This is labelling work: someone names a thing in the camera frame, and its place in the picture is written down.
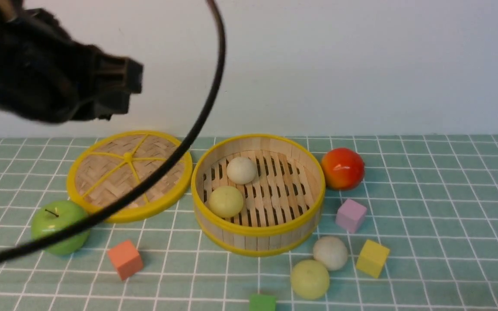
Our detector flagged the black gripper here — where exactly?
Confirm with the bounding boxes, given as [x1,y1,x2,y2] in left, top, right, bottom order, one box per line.
[0,0,144,124]

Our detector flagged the woven bamboo steamer lid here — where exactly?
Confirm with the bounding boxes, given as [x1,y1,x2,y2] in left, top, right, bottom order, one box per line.
[67,130,193,223]

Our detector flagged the green wooden cube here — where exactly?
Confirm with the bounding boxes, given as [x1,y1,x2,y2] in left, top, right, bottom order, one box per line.
[249,294,277,311]

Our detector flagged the black cable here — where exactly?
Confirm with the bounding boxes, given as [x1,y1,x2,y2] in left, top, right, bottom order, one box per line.
[0,0,227,269]

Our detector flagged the green checkered tablecloth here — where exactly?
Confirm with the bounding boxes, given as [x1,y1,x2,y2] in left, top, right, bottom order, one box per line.
[0,135,498,311]

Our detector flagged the red orange tomato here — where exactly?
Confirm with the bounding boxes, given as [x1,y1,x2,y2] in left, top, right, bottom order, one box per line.
[321,148,365,191]

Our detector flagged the pale green bun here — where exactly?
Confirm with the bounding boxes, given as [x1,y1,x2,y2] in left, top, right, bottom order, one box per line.
[207,186,245,219]
[290,259,330,300]

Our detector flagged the orange wooden cube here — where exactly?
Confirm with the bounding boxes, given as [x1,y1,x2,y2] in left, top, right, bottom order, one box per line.
[107,239,144,281]

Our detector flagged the bamboo steamer tray yellow rim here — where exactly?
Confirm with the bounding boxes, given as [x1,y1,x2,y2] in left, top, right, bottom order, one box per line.
[191,134,326,257]

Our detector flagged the white bun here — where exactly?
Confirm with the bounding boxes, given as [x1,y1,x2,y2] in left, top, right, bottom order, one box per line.
[313,236,348,271]
[227,157,258,184]

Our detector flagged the pink wooden cube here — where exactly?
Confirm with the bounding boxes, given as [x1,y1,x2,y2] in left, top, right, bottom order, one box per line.
[335,199,368,234]

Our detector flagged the green apple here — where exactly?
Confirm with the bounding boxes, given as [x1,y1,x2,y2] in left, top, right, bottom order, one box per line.
[30,200,90,256]

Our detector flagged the yellow wooden cube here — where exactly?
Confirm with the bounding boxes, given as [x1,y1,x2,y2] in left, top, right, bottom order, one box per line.
[356,239,390,278]

